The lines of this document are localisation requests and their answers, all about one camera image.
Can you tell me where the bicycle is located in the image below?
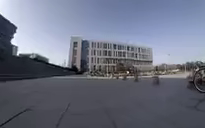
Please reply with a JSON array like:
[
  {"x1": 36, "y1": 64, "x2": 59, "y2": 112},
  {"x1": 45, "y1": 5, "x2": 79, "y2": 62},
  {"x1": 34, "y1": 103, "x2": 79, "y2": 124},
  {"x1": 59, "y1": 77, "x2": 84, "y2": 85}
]
[{"x1": 191, "y1": 57, "x2": 205, "y2": 94}]

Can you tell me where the low distant building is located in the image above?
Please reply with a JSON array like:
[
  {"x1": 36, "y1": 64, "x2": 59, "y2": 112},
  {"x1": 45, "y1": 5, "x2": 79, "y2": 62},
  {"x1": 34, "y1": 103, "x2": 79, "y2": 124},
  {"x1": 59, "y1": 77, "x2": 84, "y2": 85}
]
[{"x1": 18, "y1": 52, "x2": 50, "y2": 64}]

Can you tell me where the short bollard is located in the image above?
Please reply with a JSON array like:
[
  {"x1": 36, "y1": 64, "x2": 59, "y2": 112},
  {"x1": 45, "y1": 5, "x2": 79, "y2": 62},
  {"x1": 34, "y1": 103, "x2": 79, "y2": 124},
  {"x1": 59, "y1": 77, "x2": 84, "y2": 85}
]
[
  {"x1": 151, "y1": 75, "x2": 160, "y2": 86},
  {"x1": 133, "y1": 71, "x2": 140, "y2": 83}
]

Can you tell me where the white multi-storey building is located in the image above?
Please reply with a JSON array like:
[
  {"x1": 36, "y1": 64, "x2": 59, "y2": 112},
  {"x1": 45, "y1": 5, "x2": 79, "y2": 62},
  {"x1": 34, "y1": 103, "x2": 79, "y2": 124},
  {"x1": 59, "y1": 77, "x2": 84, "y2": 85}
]
[{"x1": 67, "y1": 35, "x2": 154, "y2": 73}]

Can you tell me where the dark sloped wall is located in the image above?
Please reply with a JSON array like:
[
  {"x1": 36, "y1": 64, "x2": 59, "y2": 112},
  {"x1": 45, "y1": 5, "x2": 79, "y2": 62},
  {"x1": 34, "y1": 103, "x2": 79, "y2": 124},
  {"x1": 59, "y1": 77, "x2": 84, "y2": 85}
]
[{"x1": 0, "y1": 54, "x2": 78, "y2": 81}]

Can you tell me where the dark building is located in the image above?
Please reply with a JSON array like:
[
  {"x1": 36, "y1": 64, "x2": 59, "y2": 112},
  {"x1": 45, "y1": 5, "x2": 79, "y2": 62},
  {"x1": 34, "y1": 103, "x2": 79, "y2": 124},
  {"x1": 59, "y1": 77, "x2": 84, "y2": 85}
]
[{"x1": 0, "y1": 5, "x2": 19, "y2": 61}]

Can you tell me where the row of distant trees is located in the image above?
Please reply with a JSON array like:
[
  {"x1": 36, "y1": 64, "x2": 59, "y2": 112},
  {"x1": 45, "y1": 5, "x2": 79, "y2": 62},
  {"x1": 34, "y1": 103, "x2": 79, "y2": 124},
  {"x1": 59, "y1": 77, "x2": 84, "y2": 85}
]
[{"x1": 154, "y1": 60, "x2": 205, "y2": 73}]

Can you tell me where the grey paved ground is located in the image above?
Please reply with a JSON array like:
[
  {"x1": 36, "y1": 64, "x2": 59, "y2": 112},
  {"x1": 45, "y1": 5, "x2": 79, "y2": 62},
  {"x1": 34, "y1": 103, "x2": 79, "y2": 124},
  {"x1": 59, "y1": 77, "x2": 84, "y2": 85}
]
[{"x1": 0, "y1": 73, "x2": 205, "y2": 128}]

